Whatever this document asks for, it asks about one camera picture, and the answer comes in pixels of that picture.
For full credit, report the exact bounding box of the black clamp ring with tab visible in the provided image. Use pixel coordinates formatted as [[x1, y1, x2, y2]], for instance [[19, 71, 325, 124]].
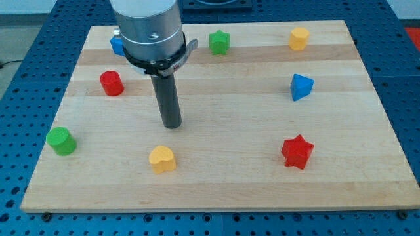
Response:
[[123, 31, 199, 78]]

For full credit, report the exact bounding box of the green star block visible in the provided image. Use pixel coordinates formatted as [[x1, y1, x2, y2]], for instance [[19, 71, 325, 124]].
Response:
[[209, 29, 230, 55]]

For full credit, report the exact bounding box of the green cylinder block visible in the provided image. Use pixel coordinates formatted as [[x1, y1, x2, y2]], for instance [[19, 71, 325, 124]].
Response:
[[46, 127, 77, 156]]

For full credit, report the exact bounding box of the yellow hexagon block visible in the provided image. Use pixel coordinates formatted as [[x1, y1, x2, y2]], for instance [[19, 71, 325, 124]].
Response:
[[289, 27, 310, 50]]

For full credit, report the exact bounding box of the dark grey pointer rod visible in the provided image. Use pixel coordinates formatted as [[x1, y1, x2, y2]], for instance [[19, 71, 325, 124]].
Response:
[[151, 75, 182, 129]]

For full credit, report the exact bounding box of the red cylinder block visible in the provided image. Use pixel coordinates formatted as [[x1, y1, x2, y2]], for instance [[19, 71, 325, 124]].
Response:
[[100, 71, 125, 96]]

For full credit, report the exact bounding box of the black cable on floor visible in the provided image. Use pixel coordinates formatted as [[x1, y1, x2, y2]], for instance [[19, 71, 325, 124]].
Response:
[[0, 59, 23, 69]]

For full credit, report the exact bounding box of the wooden board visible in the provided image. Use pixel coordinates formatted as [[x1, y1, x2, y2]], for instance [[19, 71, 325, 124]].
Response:
[[20, 20, 419, 213]]

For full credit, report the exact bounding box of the blue block behind arm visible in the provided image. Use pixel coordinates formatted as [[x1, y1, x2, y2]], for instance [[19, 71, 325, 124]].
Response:
[[110, 37, 125, 56]]

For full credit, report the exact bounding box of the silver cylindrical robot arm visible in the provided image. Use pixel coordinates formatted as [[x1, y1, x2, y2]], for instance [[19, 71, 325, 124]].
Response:
[[110, 0, 184, 62]]

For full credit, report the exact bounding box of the red object at right edge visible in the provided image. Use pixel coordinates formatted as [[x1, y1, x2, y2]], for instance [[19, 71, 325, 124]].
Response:
[[404, 27, 420, 50]]

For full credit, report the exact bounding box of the red star block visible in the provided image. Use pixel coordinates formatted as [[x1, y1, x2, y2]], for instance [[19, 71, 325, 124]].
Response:
[[281, 134, 315, 170]]

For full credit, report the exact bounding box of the blue triangle block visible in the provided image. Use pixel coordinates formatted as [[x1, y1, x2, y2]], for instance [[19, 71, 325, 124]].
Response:
[[290, 74, 314, 101]]

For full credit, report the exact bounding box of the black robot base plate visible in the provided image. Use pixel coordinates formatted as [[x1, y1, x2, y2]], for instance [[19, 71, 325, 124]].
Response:
[[180, 0, 254, 10]]

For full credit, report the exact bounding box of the yellow heart block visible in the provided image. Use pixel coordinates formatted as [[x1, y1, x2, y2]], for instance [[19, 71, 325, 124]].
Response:
[[148, 146, 177, 174]]

